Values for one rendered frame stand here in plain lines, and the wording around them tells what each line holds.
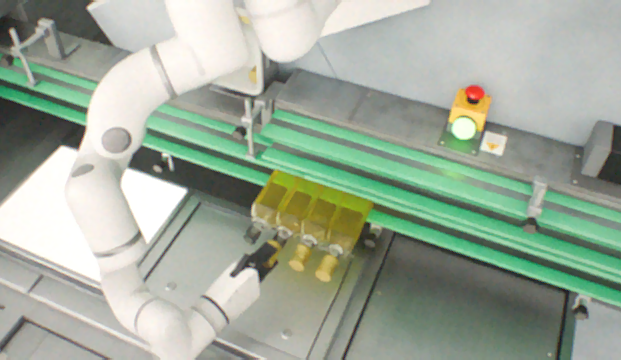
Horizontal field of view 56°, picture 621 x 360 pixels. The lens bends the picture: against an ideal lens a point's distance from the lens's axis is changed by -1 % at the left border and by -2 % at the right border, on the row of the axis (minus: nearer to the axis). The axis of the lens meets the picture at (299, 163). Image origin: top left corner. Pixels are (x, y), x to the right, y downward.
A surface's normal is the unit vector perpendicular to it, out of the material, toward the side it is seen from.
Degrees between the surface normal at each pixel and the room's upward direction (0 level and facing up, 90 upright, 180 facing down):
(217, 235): 90
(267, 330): 90
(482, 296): 90
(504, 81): 0
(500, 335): 90
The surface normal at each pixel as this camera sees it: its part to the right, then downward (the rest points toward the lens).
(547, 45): -0.40, 0.66
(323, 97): 0.00, -0.69
